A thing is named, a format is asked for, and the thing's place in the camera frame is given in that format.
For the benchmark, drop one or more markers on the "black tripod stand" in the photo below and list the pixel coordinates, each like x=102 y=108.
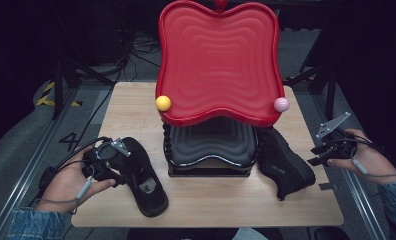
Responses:
x=331 y=93
x=57 y=90

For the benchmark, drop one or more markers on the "person's right hand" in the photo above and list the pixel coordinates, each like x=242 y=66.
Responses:
x=372 y=160

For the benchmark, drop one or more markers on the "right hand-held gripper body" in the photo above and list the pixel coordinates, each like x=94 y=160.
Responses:
x=342 y=146

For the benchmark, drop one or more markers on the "metal floor rail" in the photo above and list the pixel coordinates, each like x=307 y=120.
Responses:
x=29 y=168
x=362 y=203

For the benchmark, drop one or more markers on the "person's left hand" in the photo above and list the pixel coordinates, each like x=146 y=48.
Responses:
x=66 y=186

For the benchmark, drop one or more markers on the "red and black shoe rack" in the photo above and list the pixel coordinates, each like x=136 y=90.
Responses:
x=219 y=66

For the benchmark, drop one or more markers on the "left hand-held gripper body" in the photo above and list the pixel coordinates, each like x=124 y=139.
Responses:
x=106 y=158

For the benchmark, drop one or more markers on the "yellow and black floor tape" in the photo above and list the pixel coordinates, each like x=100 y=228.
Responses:
x=46 y=100

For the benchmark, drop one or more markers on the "black knit sneaker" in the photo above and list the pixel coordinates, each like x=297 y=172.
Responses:
x=151 y=200
x=286 y=166

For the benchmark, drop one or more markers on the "grey tape piece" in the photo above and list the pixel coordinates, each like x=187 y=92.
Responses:
x=328 y=186

